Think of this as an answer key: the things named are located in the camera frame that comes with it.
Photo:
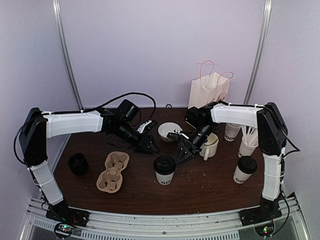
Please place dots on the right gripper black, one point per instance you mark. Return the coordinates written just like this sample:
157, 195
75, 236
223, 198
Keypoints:
192, 148

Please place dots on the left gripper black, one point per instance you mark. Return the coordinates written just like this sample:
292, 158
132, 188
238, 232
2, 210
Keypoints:
141, 147

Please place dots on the black lid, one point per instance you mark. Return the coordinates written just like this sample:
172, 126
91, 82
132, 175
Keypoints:
164, 165
247, 164

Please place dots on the cardboard two-cup carrier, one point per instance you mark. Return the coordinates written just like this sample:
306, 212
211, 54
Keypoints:
111, 179

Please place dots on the stack of white paper cups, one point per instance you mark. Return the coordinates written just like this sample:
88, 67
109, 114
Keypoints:
231, 131

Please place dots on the white paper cup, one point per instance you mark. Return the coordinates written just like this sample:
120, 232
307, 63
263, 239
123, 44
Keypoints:
240, 177
164, 177

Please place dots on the white paper takeout bag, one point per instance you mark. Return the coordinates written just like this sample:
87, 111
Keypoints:
209, 88

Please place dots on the stack of black cup lids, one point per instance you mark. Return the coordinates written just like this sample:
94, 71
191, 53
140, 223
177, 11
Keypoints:
78, 164

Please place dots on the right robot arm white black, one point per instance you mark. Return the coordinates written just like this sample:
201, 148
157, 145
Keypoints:
272, 140

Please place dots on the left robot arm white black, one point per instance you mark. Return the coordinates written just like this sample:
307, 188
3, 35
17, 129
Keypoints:
40, 126

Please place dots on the white ceramic bowl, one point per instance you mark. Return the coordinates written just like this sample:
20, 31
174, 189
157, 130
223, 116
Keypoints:
168, 127

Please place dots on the cream ribbed ceramic mug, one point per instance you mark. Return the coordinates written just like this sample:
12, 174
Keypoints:
209, 148

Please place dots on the paper cup holding straws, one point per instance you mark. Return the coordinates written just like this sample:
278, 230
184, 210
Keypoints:
246, 150

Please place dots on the bundle of white straws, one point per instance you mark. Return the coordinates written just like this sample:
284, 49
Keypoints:
250, 135

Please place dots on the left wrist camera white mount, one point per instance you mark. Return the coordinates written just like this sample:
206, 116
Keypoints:
147, 126

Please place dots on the aluminium front rail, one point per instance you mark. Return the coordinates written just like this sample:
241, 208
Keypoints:
224, 225

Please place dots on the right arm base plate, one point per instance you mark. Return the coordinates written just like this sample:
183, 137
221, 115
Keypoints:
260, 216

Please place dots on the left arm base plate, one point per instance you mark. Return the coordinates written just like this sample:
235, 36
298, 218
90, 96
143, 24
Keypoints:
70, 216

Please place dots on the left aluminium wall post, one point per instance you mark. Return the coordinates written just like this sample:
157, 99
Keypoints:
66, 57

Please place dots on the aluminium wall post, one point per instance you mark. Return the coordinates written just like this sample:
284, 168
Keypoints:
66, 57
264, 30

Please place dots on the right aluminium wall post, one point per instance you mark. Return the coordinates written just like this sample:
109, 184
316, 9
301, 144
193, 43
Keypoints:
264, 30

